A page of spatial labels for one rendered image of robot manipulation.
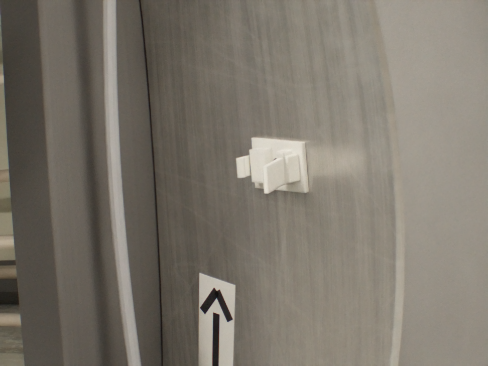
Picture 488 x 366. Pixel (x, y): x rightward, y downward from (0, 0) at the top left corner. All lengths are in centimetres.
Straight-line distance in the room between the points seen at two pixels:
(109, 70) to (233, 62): 4
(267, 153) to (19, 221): 9
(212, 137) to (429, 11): 11
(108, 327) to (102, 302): 1
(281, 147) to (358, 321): 6
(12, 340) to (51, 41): 527
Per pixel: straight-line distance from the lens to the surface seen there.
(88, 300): 106
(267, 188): 101
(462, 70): 97
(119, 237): 104
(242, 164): 103
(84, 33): 105
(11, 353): 616
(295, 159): 102
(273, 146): 103
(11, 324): 593
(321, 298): 103
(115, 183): 104
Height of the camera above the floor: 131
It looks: 10 degrees down
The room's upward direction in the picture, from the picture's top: 5 degrees counter-clockwise
